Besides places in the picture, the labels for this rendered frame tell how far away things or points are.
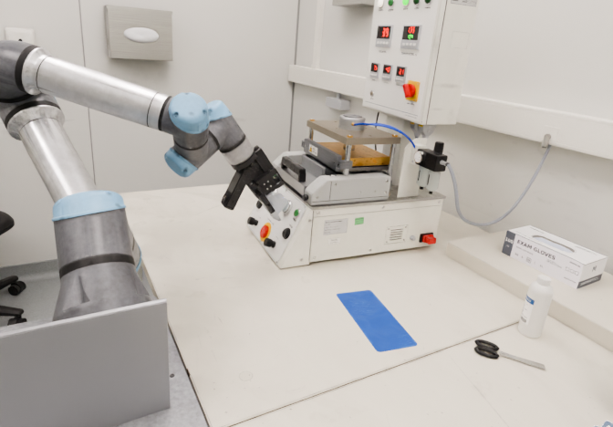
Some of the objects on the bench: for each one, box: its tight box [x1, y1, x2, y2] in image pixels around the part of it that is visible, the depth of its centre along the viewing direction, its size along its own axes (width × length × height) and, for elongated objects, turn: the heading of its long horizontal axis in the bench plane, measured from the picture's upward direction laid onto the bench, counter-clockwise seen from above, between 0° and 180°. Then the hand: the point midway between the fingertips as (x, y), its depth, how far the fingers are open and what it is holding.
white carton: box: [502, 225, 608, 289], centre depth 125 cm, size 12×23×7 cm, turn 18°
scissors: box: [474, 339, 545, 370], centre depth 93 cm, size 14×6×1 cm, turn 55°
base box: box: [245, 199, 443, 268], centre depth 142 cm, size 54×38×17 cm
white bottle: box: [518, 275, 554, 338], centre depth 100 cm, size 5×5×14 cm
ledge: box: [445, 230, 613, 352], centre depth 111 cm, size 30×84×4 cm, turn 17°
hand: (275, 218), depth 121 cm, fingers closed
